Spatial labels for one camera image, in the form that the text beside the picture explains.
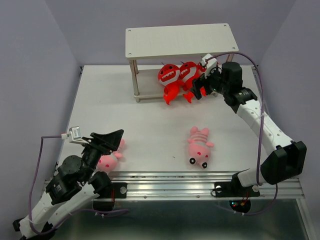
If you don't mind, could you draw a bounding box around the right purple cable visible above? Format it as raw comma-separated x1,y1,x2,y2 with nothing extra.
204,51,279,217

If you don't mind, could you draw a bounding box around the red plush purple horn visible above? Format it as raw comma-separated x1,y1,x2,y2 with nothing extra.
157,63,181,105

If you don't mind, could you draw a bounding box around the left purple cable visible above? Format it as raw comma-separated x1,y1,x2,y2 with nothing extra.
28,134,130,236

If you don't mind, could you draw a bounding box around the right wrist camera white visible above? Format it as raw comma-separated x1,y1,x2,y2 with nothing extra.
200,53,218,77

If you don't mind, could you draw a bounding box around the pink striped plush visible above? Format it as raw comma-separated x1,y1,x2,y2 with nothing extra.
97,139,125,173
187,126,214,169

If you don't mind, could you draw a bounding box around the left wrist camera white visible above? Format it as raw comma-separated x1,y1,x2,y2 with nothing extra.
61,126,88,145

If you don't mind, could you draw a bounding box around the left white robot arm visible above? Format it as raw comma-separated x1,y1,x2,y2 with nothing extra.
12,126,124,240

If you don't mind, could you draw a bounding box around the purple cable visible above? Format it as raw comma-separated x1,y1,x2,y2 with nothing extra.
204,51,279,217
28,134,130,236

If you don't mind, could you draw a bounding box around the aluminium rail frame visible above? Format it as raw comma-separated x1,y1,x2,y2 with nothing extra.
29,64,316,240

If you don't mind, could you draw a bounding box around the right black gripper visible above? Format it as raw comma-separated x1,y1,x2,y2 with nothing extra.
187,66,229,101

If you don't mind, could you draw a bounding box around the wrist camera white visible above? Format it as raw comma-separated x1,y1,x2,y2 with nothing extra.
200,53,218,77
61,126,88,145

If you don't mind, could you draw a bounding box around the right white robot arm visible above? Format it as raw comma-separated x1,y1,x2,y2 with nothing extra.
191,58,307,198

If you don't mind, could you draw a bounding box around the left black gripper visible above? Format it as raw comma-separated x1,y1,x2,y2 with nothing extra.
81,128,125,181

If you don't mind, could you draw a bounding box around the red shark plush toy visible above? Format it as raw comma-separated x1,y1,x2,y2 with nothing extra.
179,61,199,104

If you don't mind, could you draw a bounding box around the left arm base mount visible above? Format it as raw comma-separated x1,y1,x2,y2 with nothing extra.
88,171,128,217

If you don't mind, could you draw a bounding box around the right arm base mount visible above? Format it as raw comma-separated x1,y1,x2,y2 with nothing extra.
210,173,261,214

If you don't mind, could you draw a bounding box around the white two-tier shelf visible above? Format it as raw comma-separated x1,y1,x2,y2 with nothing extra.
125,23,239,102

